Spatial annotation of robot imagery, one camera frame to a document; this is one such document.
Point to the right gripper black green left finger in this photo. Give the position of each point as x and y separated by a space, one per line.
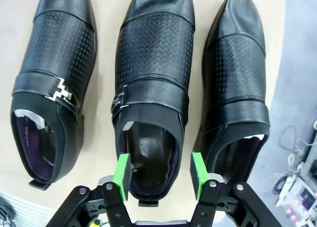
121 177

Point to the right gripper black green right finger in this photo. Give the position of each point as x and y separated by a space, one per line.
198 177

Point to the black leather buckle shoe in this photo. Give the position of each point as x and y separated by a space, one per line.
237 63
62 43
153 51

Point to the white paper shoe stuffing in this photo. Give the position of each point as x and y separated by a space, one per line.
34 116
258 137
127 126

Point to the white power strip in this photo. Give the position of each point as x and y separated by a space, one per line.
289 185

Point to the grey ribbed floor mat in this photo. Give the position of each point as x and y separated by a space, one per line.
27 209

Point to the grey electronic device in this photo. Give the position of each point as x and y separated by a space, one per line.
307 194

